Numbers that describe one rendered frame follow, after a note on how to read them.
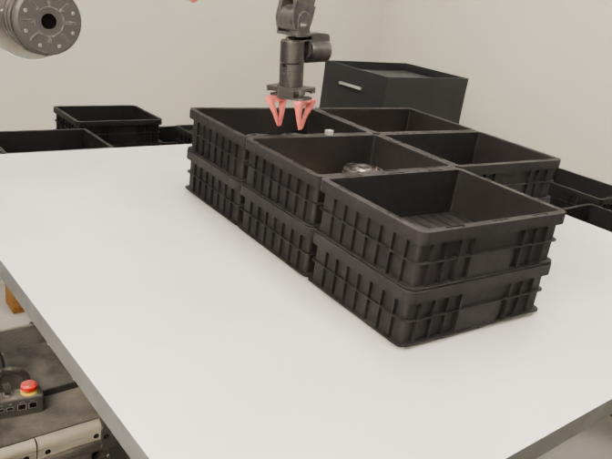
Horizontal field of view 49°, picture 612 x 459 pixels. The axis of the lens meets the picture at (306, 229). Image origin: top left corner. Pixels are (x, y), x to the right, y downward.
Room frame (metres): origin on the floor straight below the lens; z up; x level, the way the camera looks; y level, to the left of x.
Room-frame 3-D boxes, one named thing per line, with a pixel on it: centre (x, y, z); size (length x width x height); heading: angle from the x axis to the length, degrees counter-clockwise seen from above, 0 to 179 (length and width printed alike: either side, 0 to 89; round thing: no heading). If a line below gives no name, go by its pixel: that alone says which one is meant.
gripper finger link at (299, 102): (1.59, 0.06, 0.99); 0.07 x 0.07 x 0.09; 58
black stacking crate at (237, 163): (1.74, 0.10, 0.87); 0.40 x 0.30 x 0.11; 127
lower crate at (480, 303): (1.26, -0.26, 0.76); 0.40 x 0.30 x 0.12; 127
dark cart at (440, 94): (3.52, -0.35, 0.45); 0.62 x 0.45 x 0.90; 131
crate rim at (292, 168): (1.50, -0.08, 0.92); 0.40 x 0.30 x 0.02; 127
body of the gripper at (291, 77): (1.60, 0.08, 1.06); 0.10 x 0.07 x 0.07; 58
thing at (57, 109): (2.98, 0.96, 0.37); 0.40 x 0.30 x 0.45; 131
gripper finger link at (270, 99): (1.61, 0.09, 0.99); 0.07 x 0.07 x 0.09; 58
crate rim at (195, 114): (1.74, 0.10, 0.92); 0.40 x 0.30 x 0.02; 127
